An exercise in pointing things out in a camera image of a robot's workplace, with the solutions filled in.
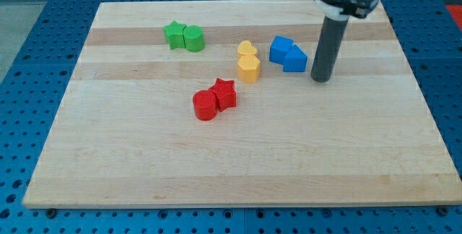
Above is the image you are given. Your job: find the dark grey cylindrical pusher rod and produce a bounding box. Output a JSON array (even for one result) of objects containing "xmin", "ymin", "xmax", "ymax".
[{"xmin": 310, "ymin": 16, "xmax": 348, "ymax": 83}]

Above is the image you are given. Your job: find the yellow heart block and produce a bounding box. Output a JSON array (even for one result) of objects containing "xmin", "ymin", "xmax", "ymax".
[{"xmin": 237, "ymin": 40, "xmax": 258, "ymax": 58}]

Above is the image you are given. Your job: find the yellow hexagon block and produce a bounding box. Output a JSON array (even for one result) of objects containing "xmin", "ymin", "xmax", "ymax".
[{"xmin": 237, "ymin": 55, "xmax": 261, "ymax": 83}]

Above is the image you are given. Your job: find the blue triangle block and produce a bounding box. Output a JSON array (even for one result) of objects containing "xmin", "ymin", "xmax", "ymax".
[{"xmin": 283, "ymin": 44, "xmax": 308, "ymax": 72}]

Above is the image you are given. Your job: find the blue cube block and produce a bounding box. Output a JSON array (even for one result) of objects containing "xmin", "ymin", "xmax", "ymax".
[{"xmin": 269, "ymin": 35, "xmax": 294, "ymax": 64}]

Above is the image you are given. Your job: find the red star block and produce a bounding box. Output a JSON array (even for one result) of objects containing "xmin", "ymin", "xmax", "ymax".
[{"xmin": 209, "ymin": 78, "xmax": 237, "ymax": 112}]

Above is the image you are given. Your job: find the green cylinder block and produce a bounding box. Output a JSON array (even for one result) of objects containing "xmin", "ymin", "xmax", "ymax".
[{"xmin": 183, "ymin": 25, "xmax": 205, "ymax": 52}]

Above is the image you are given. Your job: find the light wooden board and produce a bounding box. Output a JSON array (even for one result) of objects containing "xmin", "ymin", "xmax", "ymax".
[{"xmin": 22, "ymin": 0, "xmax": 461, "ymax": 209}]

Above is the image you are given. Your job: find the red cylinder block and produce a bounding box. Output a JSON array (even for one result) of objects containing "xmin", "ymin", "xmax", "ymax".
[{"xmin": 192, "ymin": 90, "xmax": 217, "ymax": 121}]

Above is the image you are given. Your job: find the green star block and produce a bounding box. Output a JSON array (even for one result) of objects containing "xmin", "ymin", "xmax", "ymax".
[{"xmin": 162, "ymin": 20, "xmax": 187, "ymax": 50}]

